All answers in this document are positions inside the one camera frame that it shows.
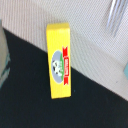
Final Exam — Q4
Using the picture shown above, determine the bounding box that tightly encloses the woven beige placemat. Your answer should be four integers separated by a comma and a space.
0, 0, 128, 101

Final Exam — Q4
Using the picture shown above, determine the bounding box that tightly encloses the wooden handled toy fork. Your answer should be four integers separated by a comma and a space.
106, 0, 128, 36

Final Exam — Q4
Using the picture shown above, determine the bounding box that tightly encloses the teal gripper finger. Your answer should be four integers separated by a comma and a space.
0, 19, 11, 88

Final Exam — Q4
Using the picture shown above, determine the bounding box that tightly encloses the light blue milk carton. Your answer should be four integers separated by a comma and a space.
124, 62, 128, 79

